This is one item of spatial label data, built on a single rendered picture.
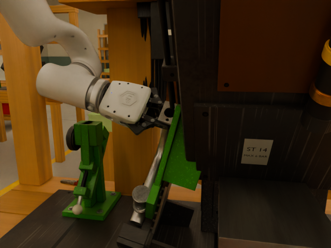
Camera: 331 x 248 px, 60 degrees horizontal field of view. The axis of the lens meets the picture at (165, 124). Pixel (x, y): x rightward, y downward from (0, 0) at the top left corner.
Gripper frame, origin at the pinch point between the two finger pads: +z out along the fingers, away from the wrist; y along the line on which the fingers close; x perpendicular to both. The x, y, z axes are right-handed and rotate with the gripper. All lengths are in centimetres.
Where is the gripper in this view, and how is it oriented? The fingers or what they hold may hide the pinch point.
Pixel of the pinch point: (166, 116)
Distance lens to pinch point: 67.1
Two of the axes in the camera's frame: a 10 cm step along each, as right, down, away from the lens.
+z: 9.5, 3.0, -1.1
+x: -0.5, 4.7, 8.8
